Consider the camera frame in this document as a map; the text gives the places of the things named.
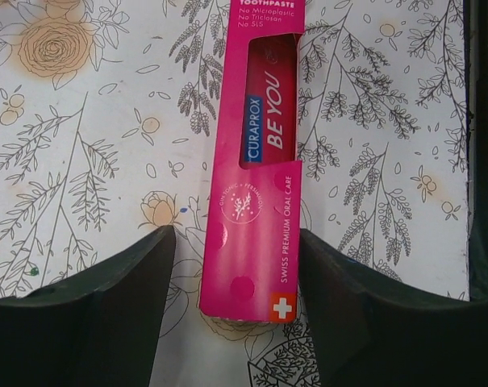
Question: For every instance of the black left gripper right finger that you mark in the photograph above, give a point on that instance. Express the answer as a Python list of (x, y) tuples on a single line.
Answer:
[(370, 330)]

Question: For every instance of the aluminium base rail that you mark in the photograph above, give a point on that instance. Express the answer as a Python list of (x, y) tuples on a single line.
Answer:
[(476, 50)]

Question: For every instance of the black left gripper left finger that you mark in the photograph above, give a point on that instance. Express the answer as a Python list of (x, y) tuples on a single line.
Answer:
[(99, 327)]

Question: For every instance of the floral table mat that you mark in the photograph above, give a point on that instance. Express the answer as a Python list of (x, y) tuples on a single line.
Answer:
[(108, 113)]

